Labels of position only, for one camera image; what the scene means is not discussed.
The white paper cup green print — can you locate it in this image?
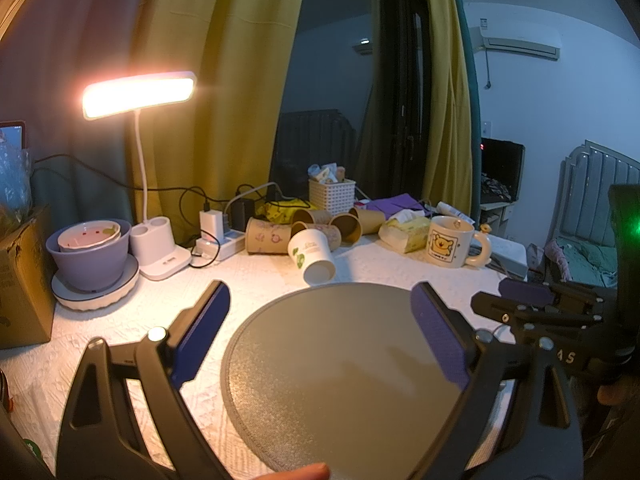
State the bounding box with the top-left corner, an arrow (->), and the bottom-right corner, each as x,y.
288,229 -> 336,286

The white desk lamp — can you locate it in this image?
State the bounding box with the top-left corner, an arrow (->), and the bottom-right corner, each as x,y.
80,70 -> 198,282

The yellow curtain right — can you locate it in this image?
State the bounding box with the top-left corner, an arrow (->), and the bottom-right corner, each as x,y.
423,0 -> 473,214

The purple bowl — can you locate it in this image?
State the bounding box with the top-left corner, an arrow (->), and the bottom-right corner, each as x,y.
46,219 -> 131,292

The round grey mat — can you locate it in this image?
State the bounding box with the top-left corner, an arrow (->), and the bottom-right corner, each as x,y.
220,283 -> 462,479

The black power adapter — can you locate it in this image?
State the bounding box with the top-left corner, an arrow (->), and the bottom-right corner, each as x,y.
229,197 -> 255,232

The cardboard box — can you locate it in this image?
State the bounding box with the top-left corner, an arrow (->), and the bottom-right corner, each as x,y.
0,206 -> 55,349

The white ridged plate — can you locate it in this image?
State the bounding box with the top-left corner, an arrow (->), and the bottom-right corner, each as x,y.
51,255 -> 140,312

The brown patterned cup behind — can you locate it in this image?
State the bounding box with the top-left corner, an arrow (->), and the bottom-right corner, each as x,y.
291,221 -> 342,252

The white power strip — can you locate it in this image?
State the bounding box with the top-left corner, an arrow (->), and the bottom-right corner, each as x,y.
193,230 -> 245,261

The bear print ceramic mug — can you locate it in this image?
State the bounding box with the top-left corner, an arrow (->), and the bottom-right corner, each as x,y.
425,216 -> 492,269

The grey padded chair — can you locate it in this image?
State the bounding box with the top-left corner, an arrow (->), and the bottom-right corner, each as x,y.
544,140 -> 639,288

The white charger plug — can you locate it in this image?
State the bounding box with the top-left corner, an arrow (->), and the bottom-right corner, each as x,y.
200,209 -> 224,243

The brown paper cup front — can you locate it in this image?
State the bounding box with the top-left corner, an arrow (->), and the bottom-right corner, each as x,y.
330,212 -> 362,245

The yellow patterned pouch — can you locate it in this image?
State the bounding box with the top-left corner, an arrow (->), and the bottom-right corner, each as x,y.
255,198 -> 314,224

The yellow tissue pack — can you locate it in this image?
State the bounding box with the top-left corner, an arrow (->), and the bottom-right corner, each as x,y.
378,217 -> 431,254

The white woven basket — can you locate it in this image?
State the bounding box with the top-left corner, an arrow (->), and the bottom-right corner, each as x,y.
308,179 -> 356,216

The yellow curtain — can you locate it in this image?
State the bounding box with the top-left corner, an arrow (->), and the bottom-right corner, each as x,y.
423,0 -> 473,214
132,0 -> 302,243

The brown paper cup middle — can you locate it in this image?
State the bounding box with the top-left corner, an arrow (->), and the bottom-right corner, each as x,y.
291,208 -> 332,224

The white air conditioner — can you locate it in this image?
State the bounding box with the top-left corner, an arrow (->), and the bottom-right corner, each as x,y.
477,23 -> 562,61

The yellow curtain left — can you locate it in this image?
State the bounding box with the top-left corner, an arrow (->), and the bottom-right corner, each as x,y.
132,0 -> 302,243

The small pink-rimmed bowl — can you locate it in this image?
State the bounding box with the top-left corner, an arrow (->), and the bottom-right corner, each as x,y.
58,220 -> 120,252

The brown paper cup right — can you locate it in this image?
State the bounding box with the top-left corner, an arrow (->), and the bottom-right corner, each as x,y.
349,207 -> 386,235

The fingertip at bottom edge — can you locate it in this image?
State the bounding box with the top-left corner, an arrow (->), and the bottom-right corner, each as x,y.
254,463 -> 331,480

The brown patterned paper cup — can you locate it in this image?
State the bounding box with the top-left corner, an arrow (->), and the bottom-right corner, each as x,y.
245,218 -> 291,255

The purple cloth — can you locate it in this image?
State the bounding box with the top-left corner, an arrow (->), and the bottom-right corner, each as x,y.
364,193 -> 424,219

